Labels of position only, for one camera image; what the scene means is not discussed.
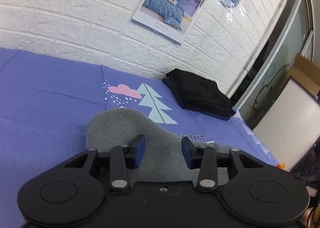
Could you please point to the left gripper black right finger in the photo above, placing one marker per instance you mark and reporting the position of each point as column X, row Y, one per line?
column 250, row 189

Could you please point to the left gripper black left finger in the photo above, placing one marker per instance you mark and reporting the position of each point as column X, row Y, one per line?
column 75, row 189

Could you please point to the grey fleece pants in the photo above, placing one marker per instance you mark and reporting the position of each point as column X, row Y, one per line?
column 114, row 130

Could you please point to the white cabinet panel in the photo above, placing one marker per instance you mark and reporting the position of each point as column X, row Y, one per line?
column 291, row 126

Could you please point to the purple patterned bed sheet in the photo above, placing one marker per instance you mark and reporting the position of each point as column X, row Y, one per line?
column 47, row 102

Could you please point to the folded black garment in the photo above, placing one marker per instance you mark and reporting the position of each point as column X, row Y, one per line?
column 196, row 93

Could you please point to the cardboard box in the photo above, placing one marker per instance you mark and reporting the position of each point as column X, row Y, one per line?
column 306, row 73

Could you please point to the glass sliding door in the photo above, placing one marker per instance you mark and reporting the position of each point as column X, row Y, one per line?
column 261, row 86

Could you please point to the bedding advertisement poster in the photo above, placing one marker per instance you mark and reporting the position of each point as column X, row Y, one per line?
column 171, row 19

